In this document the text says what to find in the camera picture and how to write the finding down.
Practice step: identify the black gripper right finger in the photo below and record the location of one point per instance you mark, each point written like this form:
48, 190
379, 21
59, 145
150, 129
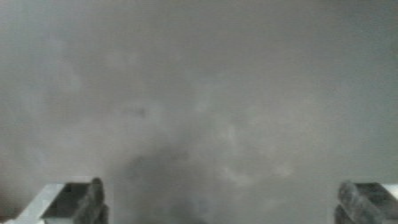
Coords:
366, 203

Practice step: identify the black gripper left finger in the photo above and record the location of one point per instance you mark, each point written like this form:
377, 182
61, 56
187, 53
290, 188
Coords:
68, 204

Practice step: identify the white drawer cabinet frame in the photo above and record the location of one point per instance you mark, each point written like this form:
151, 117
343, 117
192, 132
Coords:
214, 101

